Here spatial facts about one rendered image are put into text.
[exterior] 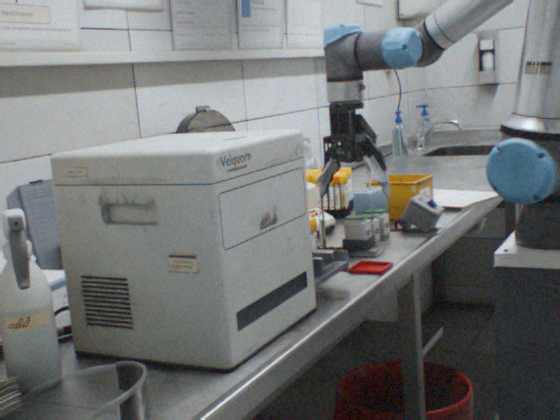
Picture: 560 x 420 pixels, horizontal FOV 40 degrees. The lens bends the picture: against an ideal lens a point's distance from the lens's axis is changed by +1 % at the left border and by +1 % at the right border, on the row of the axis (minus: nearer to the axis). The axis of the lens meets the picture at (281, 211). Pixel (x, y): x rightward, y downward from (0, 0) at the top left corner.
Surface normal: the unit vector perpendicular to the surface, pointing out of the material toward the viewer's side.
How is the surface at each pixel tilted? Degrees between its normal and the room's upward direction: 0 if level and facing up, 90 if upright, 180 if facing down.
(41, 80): 90
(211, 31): 94
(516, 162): 98
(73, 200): 90
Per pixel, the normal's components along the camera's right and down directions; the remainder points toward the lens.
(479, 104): -0.46, 0.19
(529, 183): -0.58, 0.32
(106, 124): 0.89, 0.01
